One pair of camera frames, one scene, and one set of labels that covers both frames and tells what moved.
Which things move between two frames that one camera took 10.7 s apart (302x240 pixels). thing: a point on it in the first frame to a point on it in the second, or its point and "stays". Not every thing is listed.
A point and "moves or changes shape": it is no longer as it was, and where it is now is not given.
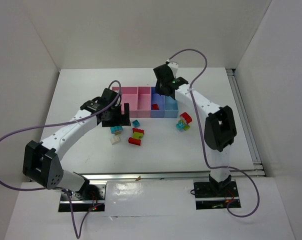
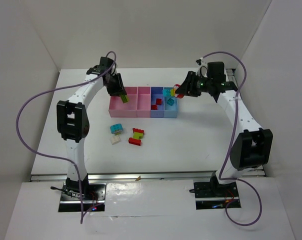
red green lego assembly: [137, 133] stays
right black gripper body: [163, 90] to [191, 84]
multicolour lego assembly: [183, 123] moves or changes shape
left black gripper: [116, 120] to [116, 88]
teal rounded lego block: [115, 128] stays
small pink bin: [144, 104] stays
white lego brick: [115, 139] stays
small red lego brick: [155, 106] to [158, 101]
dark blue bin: [157, 98] stays
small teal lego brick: [136, 123] to [170, 101]
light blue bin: [170, 107] stays
